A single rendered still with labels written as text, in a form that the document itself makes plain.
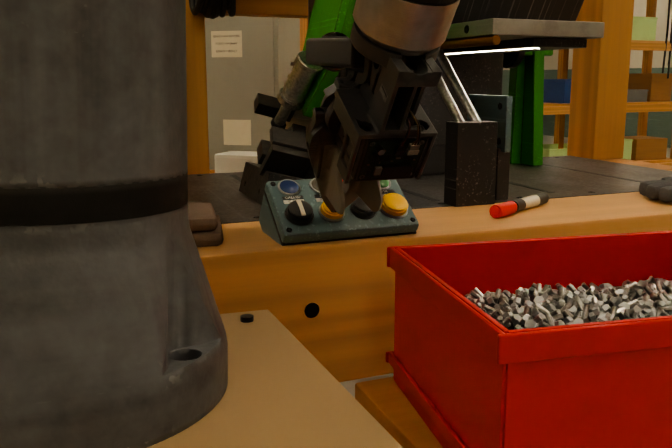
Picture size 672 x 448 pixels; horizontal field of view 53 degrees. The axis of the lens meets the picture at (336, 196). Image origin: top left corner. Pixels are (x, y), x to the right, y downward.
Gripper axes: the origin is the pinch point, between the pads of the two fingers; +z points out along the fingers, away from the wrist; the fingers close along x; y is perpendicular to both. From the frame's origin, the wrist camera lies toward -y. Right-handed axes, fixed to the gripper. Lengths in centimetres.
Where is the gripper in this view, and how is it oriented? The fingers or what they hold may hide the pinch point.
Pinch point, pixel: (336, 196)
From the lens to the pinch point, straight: 67.8
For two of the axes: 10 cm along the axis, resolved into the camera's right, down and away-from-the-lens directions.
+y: 3.0, 6.9, -6.6
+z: -2.1, 7.2, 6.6
